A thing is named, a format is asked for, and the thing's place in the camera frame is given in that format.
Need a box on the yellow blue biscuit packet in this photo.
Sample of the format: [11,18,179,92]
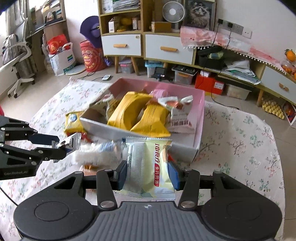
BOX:
[64,111,85,136]

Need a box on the clear white rice cracker pack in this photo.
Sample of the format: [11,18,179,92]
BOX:
[70,136,127,169]

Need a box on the pale yellow cracker packet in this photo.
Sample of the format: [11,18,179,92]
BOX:
[119,137,175,201]

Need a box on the gold snack packet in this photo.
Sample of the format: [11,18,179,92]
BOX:
[107,91,152,131]
[130,104,171,138]

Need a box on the white patterned snack packet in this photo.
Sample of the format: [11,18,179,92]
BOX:
[89,94,117,121]

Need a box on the red white snack packet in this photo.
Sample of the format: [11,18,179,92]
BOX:
[168,154,179,168]

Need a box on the orange white snack packet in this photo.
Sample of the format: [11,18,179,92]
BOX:
[83,165,99,175]

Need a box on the white barcode snack packet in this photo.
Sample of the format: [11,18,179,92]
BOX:
[166,95,195,134]

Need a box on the floral tablecloth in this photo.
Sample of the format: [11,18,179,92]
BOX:
[1,80,285,240]

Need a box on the white shopping bag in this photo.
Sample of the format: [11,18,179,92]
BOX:
[49,42,76,76]

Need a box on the white office chair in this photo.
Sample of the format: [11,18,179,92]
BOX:
[0,33,36,99]

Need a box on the red cartoon bag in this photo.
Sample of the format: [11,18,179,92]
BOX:
[80,40,107,72]

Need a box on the red gift box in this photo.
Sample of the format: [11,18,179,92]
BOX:
[195,73,224,95]

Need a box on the yellow egg tray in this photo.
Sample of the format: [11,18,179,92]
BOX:
[261,97,285,120]

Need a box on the purple hat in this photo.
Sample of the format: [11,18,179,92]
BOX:
[80,16,102,48]

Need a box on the pink cloth cover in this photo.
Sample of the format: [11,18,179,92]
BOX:
[180,26,282,70]

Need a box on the wooden cabinet with drawers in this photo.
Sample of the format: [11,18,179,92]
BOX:
[98,1,295,104]

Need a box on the orange fruit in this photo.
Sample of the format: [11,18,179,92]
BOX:
[285,49,296,62]

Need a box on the cat picture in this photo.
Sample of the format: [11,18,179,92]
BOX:
[184,0,216,30]

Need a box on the white desk fan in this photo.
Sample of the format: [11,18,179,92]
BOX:
[162,1,186,33]

